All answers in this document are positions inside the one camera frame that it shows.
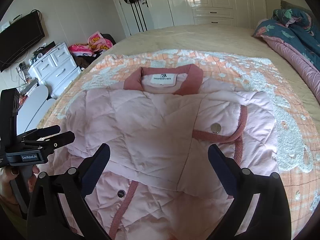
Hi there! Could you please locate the white rounded cabinet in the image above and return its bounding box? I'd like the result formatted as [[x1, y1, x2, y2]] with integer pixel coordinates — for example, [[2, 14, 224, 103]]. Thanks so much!
[[17, 85, 55, 135]]

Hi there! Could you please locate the person's left hand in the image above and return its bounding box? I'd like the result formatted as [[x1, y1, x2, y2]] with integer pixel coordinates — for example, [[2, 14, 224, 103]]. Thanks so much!
[[0, 166, 41, 205]]

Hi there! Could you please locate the white drawer chest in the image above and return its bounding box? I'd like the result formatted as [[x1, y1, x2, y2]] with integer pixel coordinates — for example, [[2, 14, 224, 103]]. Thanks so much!
[[28, 42, 81, 99]]

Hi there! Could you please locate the orange white checkered blanket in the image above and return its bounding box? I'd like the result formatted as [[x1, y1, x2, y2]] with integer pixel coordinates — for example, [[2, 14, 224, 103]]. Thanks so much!
[[52, 50, 319, 236]]

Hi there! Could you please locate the blue floral pink quilt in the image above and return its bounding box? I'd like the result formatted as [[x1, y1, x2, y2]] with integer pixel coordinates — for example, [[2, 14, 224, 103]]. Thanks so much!
[[253, 8, 319, 97]]

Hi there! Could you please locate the white wardrobe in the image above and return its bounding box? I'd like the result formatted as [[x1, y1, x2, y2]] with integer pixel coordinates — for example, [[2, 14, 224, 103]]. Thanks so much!
[[147, 0, 267, 29]]

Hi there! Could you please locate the clutter on drawer chest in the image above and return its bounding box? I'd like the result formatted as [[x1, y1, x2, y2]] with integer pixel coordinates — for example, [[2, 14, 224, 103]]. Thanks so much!
[[15, 41, 56, 91]]

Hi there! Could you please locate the beige bed cover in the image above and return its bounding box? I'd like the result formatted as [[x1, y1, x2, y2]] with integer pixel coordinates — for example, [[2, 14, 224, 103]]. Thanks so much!
[[35, 24, 320, 120]]

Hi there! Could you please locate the pink quilted jacket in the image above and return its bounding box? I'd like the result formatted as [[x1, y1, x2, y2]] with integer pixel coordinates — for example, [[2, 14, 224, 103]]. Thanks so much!
[[40, 64, 278, 239]]

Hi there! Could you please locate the black wall television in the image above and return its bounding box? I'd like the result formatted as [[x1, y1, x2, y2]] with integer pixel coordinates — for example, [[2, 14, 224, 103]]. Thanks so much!
[[0, 10, 45, 72]]

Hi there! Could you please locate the white bedroom door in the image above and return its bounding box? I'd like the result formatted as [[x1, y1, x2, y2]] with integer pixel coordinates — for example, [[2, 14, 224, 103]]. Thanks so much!
[[113, 0, 155, 37]]

